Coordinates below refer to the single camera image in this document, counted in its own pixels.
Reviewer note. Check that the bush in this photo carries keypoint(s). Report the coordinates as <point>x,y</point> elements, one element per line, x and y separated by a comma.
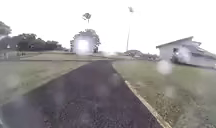
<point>134,52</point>

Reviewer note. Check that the round dark tree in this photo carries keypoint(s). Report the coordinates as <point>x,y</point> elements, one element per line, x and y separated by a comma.
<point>92,38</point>

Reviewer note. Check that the tall lamp pole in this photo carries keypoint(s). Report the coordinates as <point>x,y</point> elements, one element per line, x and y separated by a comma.
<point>128,33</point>

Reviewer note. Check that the dark asphalt path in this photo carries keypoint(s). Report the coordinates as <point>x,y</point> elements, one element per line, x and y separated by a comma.
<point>89,96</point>

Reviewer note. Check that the pale kerb edge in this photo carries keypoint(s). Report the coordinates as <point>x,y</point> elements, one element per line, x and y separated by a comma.
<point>142,100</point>

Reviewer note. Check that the palm tree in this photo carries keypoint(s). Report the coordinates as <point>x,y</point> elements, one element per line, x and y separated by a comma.
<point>86,16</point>

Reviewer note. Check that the grass field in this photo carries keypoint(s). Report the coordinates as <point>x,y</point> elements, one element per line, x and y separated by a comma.
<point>182,90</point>
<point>29,73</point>

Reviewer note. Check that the row of dark trees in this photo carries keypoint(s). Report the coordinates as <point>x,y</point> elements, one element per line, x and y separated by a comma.
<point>32,41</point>

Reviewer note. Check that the white building with pitched roof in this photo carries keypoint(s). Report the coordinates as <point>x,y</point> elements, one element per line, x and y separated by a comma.
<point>192,53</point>

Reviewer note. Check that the low fence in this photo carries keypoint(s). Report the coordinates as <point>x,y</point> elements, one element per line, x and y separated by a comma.
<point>9,55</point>

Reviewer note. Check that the large spreading tree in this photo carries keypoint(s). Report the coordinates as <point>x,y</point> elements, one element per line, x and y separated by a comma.
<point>1,28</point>

